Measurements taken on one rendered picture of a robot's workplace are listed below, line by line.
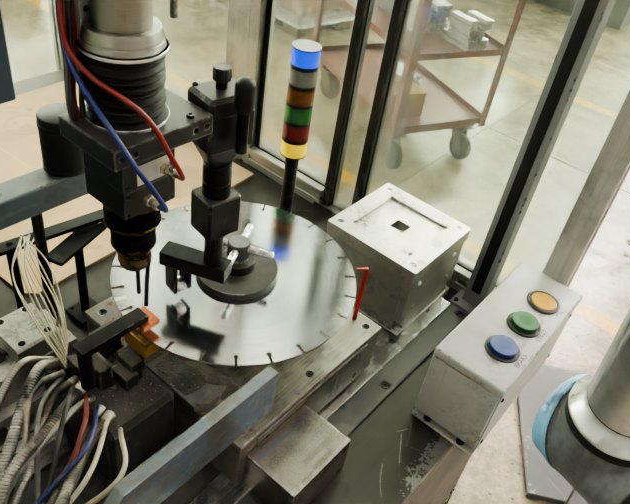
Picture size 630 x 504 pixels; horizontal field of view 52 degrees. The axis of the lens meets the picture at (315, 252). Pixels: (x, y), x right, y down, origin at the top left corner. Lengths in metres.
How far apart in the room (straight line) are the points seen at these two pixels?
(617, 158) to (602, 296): 1.71
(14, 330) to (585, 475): 0.72
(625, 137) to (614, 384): 0.40
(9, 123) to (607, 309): 2.08
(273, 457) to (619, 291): 2.10
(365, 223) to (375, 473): 0.41
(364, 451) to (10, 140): 1.02
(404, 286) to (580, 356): 1.43
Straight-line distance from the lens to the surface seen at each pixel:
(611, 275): 2.85
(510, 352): 0.95
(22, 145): 1.55
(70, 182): 0.91
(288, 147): 1.10
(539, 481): 1.99
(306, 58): 1.02
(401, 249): 1.07
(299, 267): 0.91
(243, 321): 0.83
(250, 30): 1.37
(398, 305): 1.08
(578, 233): 1.10
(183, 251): 0.80
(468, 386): 0.94
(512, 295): 1.06
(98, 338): 0.77
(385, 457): 0.98
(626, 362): 0.72
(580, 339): 2.48
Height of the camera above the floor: 1.54
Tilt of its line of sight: 39 degrees down
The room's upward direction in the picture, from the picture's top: 10 degrees clockwise
